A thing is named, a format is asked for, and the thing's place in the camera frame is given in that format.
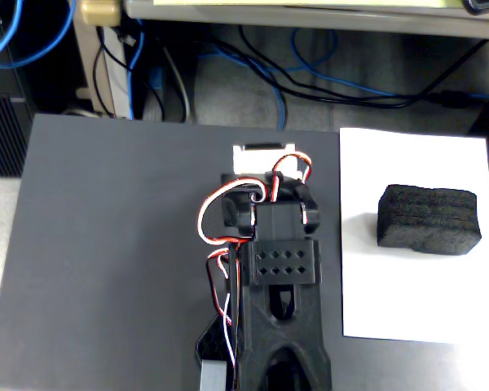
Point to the grey base clamp block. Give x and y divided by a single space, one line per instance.
214 375

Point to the beige desk top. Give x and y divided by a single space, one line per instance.
309 18

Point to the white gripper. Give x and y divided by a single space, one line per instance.
263 147

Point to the white desk leg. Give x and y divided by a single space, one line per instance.
106 73

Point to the black vented computer case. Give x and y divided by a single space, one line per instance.
2 134

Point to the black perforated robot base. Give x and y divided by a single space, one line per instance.
214 338

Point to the beige plastic box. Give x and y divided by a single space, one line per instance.
100 12

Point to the black foam cube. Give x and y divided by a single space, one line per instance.
430 220

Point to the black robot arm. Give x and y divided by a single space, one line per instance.
285 346

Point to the dark grey work board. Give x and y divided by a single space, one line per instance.
106 285

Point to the white paper sheet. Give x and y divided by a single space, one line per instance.
415 293

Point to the black device on desk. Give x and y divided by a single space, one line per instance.
483 5

